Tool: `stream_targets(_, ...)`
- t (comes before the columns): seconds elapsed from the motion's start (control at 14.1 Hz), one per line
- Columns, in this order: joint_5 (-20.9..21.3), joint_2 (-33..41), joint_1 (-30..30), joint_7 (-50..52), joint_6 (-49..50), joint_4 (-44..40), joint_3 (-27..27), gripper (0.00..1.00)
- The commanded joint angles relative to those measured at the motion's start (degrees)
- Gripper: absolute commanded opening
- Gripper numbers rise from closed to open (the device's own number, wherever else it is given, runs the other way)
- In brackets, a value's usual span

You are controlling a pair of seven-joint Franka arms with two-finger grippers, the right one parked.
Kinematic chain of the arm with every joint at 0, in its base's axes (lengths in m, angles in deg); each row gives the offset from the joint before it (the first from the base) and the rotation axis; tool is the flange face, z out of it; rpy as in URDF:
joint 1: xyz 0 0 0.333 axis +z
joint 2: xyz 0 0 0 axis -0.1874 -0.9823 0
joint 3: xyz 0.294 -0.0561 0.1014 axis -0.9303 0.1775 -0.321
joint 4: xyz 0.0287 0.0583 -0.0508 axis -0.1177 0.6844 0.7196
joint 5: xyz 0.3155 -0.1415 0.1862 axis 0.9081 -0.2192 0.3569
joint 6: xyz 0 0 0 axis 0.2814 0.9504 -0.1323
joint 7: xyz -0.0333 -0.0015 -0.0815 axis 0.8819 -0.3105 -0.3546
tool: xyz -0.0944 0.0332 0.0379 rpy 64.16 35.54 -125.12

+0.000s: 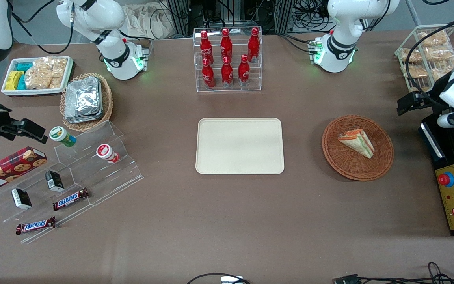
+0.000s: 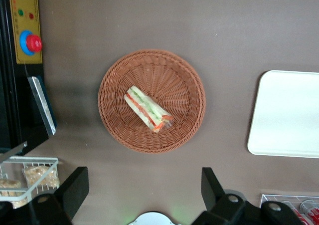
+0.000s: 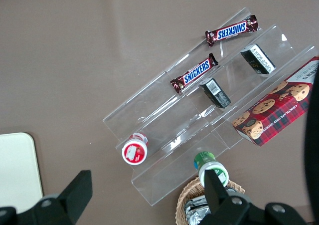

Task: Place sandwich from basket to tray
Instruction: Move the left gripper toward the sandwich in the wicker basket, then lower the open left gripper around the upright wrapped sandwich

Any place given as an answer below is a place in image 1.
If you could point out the teal snack pack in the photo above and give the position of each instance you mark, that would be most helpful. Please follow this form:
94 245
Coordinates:
21 83
24 66

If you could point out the yellow snack pack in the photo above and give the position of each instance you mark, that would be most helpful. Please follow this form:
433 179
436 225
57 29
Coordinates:
12 81

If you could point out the red cola bottle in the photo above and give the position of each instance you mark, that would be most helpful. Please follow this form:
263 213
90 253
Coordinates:
244 71
227 72
253 44
208 74
205 46
226 44

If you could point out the oval tan wicker basket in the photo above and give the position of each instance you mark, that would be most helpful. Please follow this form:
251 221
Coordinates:
107 106

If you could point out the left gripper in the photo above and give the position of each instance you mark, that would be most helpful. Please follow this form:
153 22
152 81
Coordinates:
433 95

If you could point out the red emergency stop button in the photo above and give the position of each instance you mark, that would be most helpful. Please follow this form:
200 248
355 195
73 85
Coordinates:
445 180

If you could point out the red lid snack cup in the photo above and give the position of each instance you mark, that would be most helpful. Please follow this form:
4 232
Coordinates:
104 151

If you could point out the green lid snack cup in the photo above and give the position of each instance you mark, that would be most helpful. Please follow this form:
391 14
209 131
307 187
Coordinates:
59 135

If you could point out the brown Snickers bar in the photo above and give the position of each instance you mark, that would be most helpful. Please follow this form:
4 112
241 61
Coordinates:
36 225
70 199

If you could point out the white cloth bag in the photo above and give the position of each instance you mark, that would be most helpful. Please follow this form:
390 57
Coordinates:
148 19

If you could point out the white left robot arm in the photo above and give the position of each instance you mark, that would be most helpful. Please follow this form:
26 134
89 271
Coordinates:
341 23

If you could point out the black control box yellow panel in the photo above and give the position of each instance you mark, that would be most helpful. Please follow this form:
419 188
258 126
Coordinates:
453 221

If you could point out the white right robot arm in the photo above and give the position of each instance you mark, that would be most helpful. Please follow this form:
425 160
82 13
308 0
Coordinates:
105 19

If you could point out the round brown wicker basket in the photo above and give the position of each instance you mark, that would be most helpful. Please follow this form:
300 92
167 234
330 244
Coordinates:
345 165

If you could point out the white rectangular snack tray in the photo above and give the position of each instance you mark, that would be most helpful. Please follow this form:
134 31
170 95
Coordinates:
34 92

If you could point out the clear acrylic tiered shelf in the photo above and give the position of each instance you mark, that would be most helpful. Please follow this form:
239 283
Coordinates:
105 185

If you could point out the red tartan cookie box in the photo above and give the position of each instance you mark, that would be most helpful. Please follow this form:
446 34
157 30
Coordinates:
10 167

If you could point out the triangle sandwich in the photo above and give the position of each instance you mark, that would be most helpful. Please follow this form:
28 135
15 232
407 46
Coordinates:
359 142

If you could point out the clear bag of pastry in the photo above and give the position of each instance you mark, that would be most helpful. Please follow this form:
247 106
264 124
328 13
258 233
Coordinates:
445 68
440 53
434 38
418 71
416 55

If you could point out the clear bag of crackers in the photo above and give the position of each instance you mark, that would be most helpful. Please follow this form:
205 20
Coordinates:
45 73

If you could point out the silver foil pouch stack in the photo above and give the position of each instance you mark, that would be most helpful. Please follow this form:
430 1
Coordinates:
83 98

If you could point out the clear acrylic bottle rack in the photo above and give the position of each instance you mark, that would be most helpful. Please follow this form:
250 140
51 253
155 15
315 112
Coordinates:
258 75

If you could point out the small black box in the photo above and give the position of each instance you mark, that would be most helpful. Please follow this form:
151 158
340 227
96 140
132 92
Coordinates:
22 198
54 181

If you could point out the cream plastic tray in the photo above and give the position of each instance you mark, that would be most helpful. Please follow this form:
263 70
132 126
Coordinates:
239 146

